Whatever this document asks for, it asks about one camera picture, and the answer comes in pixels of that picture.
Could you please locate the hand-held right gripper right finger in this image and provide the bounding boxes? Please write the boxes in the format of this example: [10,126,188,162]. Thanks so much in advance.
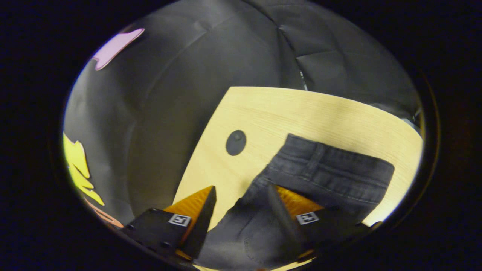
[267,184,383,264]

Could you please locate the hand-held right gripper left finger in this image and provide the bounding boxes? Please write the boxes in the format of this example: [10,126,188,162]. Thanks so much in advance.
[121,185,217,261]

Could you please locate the round black table hole cap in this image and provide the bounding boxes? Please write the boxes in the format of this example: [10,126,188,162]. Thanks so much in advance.
[226,130,247,156]

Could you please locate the dark grey jeans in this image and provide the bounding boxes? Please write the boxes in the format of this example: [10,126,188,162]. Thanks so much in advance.
[194,133,395,271]

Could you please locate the black backdrop cloth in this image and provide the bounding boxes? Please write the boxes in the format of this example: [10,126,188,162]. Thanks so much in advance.
[62,0,422,226]

